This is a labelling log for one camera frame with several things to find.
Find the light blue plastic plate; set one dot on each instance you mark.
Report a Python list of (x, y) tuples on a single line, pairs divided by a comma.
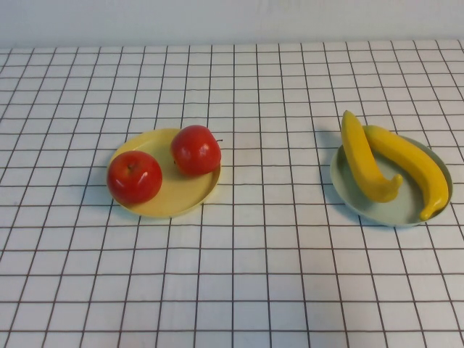
[(398, 206)]

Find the white grid tablecloth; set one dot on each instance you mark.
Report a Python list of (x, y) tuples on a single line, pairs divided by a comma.
[(232, 308)]

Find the yellow banana with green tip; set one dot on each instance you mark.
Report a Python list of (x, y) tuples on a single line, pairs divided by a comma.
[(417, 163)]

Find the red apple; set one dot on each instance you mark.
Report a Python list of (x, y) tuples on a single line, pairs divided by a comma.
[(195, 150), (134, 177)]

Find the yellow plastic plate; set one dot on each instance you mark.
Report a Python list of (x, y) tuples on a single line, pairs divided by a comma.
[(181, 195)]

